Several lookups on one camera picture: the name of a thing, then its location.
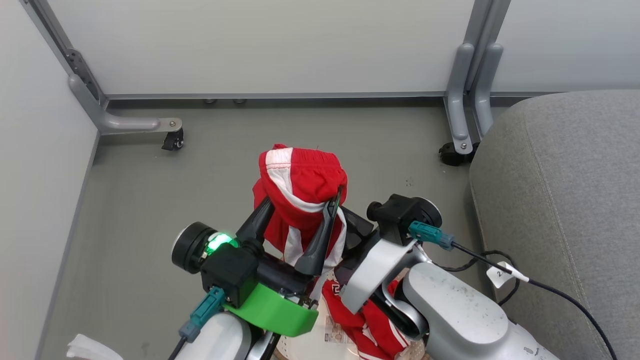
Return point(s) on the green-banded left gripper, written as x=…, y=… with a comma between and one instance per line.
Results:
x=277, y=310

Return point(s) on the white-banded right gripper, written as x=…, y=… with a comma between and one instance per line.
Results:
x=375, y=270

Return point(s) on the red white striped garment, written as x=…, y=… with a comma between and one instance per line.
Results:
x=300, y=185

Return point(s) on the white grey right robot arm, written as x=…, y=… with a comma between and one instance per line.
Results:
x=460, y=310

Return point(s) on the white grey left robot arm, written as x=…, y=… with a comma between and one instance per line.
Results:
x=220, y=337

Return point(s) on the white perforated laundry basket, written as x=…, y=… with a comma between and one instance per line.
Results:
x=305, y=349

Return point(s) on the printed barcode sticker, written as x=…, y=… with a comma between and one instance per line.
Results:
x=336, y=332

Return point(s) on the small black caster wheel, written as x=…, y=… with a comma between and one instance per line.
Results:
x=173, y=141

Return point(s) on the large black caster wheel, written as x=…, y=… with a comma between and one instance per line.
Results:
x=452, y=155

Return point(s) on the grey curved partition leg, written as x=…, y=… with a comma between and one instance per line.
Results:
x=115, y=122

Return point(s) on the grey upright partition leg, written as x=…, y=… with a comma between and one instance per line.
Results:
x=487, y=85
x=457, y=100

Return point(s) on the white crumpled fabric piece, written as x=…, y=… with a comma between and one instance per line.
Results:
x=90, y=350

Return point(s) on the grey fabric sofa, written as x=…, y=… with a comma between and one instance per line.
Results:
x=565, y=200

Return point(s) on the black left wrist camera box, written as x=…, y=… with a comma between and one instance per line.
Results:
x=230, y=272

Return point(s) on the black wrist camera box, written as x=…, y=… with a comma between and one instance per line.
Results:
x=230, y=272
x=395, y=215

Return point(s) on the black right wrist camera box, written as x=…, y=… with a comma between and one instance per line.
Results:
x=395, y=215

